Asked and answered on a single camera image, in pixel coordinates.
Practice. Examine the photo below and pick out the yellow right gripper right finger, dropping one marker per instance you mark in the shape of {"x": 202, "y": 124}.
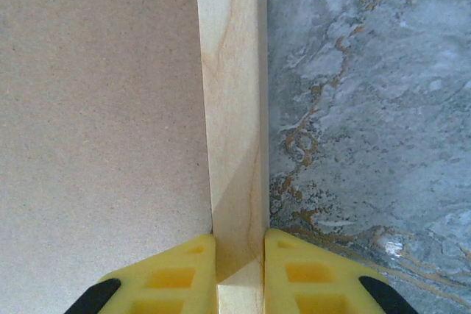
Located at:
{"x": 312, "y": 284}

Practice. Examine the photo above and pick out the brown backing board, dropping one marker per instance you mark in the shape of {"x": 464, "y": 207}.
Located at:
{"x": 92, "y": 126}

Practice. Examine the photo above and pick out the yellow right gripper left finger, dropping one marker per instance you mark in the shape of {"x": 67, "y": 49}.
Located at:
{"x": 173, "y": 284}

